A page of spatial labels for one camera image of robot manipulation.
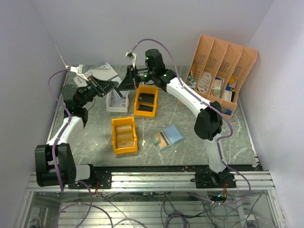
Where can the white bin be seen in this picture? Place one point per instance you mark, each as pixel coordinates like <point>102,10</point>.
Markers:
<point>111,95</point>

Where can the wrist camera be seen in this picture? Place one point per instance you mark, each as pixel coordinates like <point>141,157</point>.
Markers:
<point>131,55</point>
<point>78,70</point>

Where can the white oval paint palette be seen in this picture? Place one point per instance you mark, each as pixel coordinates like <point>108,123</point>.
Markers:
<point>204,83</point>

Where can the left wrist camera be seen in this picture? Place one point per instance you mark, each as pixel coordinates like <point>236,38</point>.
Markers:
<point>78,70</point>

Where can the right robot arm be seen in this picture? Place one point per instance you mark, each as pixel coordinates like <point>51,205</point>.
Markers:
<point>208,119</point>

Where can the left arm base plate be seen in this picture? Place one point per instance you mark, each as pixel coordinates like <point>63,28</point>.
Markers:
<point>93,176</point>

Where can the red white box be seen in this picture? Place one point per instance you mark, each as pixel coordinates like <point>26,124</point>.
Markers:
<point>217,87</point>

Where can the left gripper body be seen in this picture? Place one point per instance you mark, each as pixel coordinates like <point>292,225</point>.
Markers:
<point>91,90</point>

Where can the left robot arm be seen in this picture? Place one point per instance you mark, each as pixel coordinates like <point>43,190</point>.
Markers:
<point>54,161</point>

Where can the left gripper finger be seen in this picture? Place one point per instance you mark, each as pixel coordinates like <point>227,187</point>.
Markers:
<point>95,81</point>
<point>106,87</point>

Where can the grey white booklet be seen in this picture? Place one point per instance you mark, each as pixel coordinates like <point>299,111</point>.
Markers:
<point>104,72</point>

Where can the silver VIP cards stack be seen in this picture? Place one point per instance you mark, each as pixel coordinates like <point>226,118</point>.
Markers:
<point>118,103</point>

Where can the aluminium rail frame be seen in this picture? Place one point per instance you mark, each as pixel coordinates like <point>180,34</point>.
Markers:
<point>156,197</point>

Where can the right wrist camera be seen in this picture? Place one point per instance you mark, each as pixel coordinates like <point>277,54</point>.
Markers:
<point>131,55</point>

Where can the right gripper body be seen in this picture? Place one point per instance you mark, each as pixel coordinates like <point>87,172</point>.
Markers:
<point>139,76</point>

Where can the gold card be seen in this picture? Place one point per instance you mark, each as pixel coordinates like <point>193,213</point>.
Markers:
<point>157,141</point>

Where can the yellow bin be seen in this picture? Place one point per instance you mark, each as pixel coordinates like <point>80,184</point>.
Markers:
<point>120,122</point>
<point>150,90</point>

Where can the gold cards stack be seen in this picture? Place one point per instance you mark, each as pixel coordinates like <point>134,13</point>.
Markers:
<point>124,136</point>

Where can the blue white box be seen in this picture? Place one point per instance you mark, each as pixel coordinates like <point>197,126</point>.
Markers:
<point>229,91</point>

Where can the orange file organizer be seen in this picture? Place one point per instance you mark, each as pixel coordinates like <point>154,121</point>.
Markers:
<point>229,61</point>

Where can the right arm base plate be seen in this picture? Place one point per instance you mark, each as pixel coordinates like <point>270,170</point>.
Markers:
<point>209,181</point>

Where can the black cards stack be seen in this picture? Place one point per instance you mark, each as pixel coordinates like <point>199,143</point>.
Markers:
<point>146,102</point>

